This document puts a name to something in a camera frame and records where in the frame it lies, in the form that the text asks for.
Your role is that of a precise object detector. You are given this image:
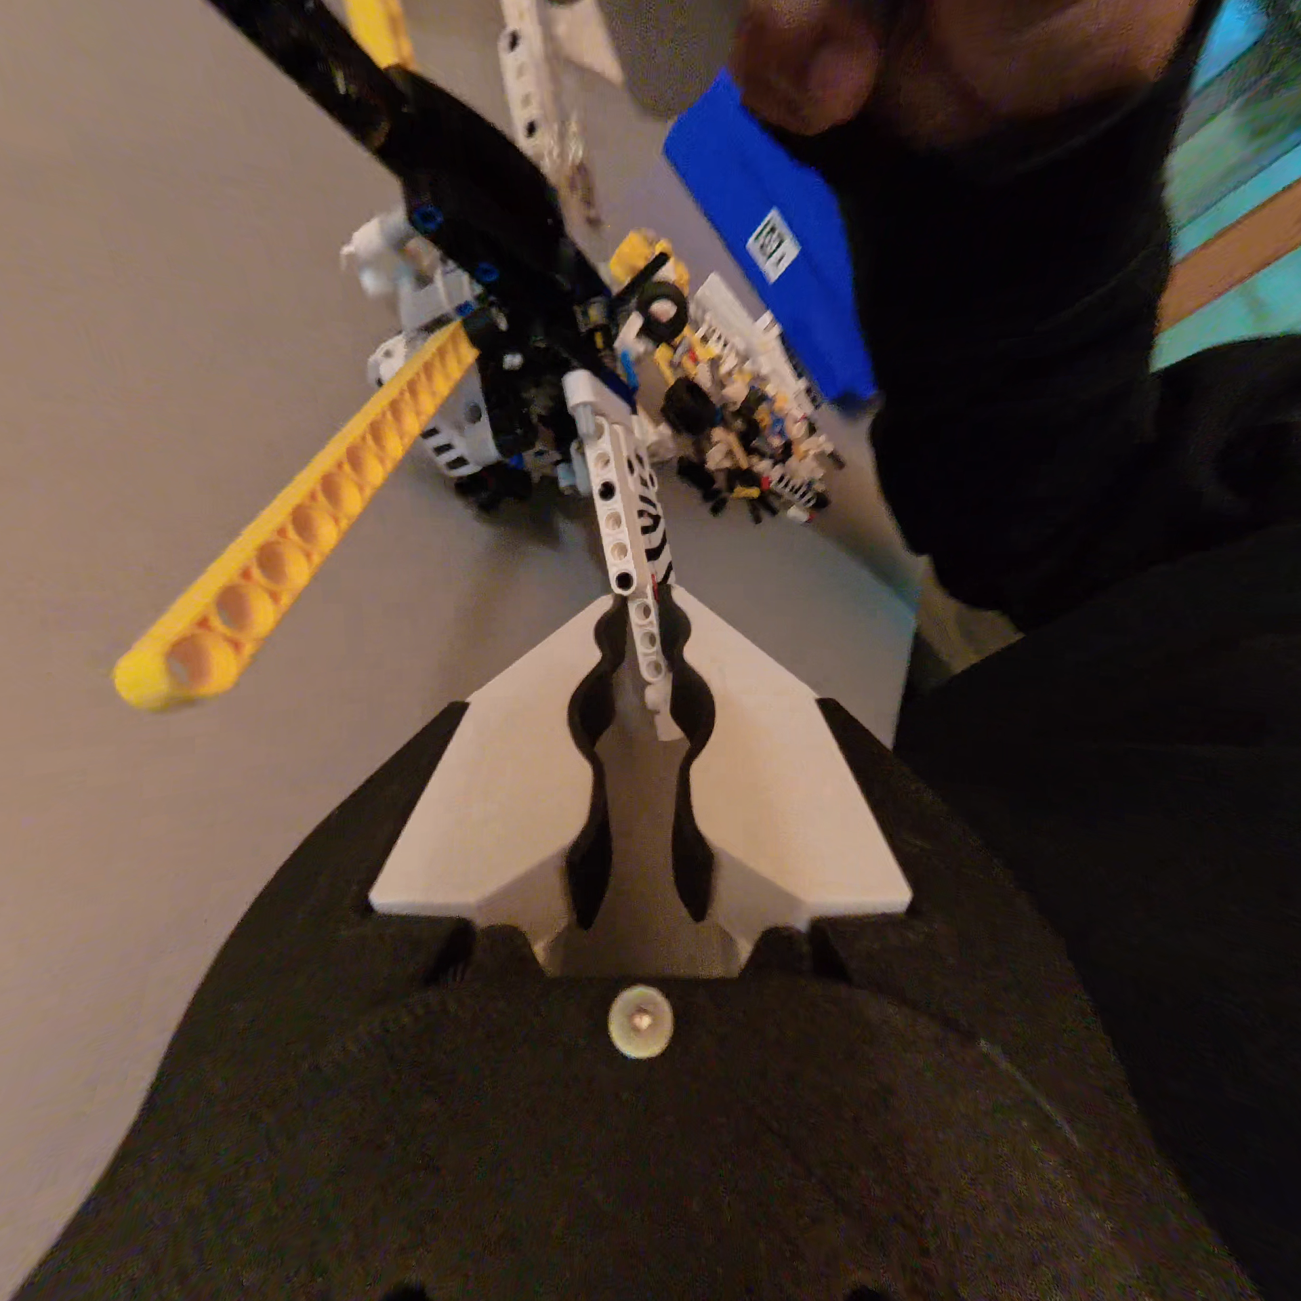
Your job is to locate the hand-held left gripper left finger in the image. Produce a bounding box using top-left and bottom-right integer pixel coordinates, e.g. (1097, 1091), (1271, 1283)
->
(369, 594), (625, 969)

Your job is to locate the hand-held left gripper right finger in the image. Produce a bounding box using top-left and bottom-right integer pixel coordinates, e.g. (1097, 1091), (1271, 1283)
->
(659, 585), (914, 958)

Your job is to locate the toy brick model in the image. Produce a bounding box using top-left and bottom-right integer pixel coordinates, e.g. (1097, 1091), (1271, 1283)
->
(112, 0), (705, 743)

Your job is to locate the person's right forearm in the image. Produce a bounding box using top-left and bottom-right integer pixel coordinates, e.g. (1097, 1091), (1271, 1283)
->
(807, 60), (1226, 624)

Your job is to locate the person's right hand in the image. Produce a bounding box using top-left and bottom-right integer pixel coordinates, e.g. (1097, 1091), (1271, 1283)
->
(732, 0), (1204, 145)

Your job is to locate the white toy beam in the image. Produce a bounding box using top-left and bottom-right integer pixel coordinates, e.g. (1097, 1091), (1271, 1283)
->
(496, 0), (603, 227)

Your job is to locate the blue plastic box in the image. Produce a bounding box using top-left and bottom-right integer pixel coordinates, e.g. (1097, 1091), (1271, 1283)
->
(663, 69), (879, 405)

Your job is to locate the heap of toy bricks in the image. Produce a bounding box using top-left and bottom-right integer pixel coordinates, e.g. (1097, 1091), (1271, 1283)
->
(608, 227), (848, 526)

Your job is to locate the person's black clothing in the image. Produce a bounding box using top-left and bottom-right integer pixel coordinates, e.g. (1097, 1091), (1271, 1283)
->
(893, 336), (1301, 1301)

